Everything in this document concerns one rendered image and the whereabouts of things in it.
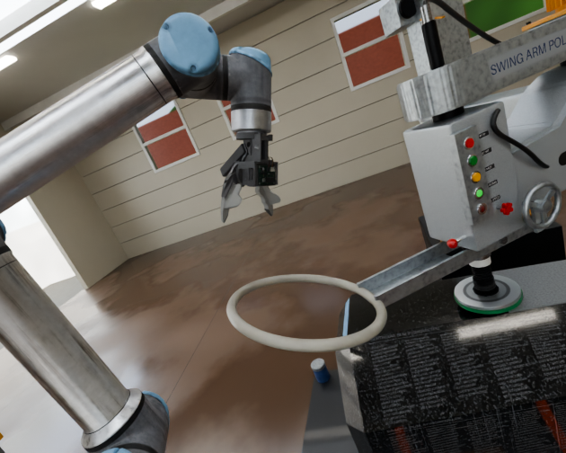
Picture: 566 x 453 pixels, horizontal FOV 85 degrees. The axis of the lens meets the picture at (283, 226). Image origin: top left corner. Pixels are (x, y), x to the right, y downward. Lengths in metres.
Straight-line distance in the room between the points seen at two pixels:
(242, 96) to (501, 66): 0.76
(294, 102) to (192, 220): 3.94
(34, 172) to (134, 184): 8.38
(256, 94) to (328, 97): 6.64
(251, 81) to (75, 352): 0.69
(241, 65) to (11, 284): 0.64
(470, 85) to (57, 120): 0.97
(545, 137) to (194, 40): 1.09
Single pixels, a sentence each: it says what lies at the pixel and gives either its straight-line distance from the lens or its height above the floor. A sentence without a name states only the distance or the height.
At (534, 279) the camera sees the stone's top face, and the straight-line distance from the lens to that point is 1.57.
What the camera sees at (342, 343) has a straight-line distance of 0.81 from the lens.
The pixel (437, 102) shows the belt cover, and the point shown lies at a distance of 1.04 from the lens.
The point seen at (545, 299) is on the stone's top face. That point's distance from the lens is 1.46.
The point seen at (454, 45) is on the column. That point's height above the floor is 1.74.
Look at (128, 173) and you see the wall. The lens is 9.00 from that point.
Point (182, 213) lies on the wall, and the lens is 8.55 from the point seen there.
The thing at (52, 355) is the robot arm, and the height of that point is 1.43.
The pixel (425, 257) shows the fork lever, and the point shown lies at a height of 1.07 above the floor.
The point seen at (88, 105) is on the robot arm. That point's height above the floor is 1.81.
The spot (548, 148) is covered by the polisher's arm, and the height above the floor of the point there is 1.31.
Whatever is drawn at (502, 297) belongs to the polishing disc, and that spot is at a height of 0.86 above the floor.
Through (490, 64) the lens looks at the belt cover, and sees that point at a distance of 1.13.
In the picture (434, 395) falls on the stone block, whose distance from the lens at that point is 1.36.
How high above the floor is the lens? 1.67
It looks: 16 degrees down
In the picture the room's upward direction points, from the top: 22 degrees counter-clockwise
